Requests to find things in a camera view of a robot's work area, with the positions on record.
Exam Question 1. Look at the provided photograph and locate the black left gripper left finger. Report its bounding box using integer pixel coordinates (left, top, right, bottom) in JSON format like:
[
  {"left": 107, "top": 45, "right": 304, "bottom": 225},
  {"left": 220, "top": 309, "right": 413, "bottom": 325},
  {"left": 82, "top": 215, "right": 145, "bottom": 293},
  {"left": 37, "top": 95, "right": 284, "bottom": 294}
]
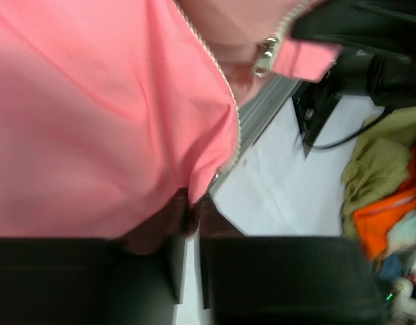
[{"left": 0, "top": 189, "right": 188, "bottom": 324}]

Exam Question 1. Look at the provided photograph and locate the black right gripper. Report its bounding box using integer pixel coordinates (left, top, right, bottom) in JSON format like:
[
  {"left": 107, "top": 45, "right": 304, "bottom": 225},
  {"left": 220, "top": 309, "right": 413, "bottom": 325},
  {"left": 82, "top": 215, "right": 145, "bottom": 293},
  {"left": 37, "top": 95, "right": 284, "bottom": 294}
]
[{"left": 291, "top": 1, "right": 416, "bottom": 108}]

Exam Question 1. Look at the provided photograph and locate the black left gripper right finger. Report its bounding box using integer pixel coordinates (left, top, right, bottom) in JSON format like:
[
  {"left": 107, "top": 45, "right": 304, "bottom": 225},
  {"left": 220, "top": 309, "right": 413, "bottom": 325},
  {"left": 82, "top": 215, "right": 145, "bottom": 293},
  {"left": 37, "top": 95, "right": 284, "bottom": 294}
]
[{"left": 196, "top": 198, "right": 390, "bottom": 324}]

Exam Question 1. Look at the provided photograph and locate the pink hooded zip jacket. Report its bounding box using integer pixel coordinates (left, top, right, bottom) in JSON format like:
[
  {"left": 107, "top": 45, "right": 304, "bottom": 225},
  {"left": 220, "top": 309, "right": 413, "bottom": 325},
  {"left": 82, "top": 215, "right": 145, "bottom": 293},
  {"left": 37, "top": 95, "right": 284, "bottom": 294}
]
[{"left": 0, "top": 1, "right": 340, "bottom": 238}]

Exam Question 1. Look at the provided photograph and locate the olive green cloth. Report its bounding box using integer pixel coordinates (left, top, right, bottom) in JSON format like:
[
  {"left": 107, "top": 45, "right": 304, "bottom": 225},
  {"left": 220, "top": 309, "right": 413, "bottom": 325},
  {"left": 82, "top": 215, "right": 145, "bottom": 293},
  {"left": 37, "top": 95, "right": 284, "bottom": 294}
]
[{"left": 341, "top": 107, "right": 416, "bottom": 238}]

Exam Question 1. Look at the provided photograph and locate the orange cloth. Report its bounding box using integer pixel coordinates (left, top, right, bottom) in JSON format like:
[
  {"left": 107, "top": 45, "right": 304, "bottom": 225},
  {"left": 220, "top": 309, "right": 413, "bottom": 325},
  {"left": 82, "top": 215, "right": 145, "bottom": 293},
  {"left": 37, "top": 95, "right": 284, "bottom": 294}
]
[{"left": 353, "top": 146, "right": 416, "bottom": 260}]

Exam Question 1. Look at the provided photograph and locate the light teal cloth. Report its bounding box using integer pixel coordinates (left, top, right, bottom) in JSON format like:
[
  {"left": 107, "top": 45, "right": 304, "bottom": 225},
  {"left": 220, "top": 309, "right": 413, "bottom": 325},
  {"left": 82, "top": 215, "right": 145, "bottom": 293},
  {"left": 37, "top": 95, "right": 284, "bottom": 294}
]
[{"left": 386, "top": 209, "right": 416, "bottom": 256}]

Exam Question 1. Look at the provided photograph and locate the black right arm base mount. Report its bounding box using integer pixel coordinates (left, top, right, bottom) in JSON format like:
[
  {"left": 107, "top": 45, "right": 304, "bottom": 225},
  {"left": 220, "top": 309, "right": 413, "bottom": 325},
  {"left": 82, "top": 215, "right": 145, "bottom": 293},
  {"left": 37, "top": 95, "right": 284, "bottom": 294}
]
[{"left": 292, "top": 80, "right": 341, "bottom": 158}]

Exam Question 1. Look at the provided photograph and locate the black thin cable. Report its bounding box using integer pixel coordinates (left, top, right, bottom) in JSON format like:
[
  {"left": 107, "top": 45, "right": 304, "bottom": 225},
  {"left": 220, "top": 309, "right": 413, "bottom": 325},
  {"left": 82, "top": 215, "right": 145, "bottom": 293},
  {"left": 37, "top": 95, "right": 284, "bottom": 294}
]
[{"left": 309, "top": 106, "right": 387, "bottom": 150}]

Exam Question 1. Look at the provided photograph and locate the aluminium table frame rail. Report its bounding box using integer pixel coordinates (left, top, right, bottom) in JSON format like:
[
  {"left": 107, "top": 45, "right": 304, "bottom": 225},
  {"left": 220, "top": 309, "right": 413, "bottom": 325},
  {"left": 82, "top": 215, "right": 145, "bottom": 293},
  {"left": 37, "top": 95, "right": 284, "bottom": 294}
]
[{"left": 209, "top": 77, "right": 302, "bottom": 197}]

